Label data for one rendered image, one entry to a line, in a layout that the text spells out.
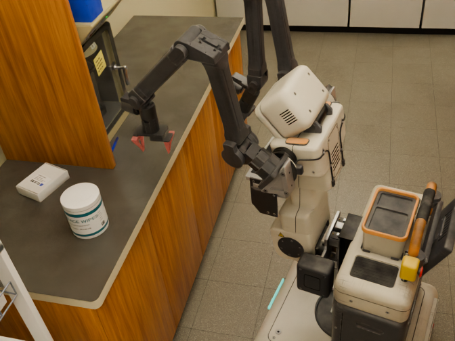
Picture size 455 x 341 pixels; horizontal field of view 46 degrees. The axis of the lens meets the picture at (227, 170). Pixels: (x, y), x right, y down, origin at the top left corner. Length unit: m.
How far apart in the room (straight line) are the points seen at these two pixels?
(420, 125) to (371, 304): 2.29
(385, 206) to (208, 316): 1.19
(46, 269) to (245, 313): 1.20
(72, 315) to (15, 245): 0.34
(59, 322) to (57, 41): 0.93
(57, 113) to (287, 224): 0.95
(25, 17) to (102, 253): 0.82
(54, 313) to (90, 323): 0.12
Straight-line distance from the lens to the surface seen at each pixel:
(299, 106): 1.63
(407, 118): 4.02
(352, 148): 3.68
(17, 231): 2.04
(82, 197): 1.82
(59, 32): 1.89
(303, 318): 2.37
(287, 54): 1.90
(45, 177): 2.16
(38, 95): 2.09
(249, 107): 2.09
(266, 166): 1.60
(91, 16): 1.94
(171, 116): 2.39
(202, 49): 1.40
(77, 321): 1.84
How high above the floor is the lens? 2.23
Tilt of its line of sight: 39 degrees down
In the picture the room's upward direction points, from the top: 7 degrees counter-clockwise
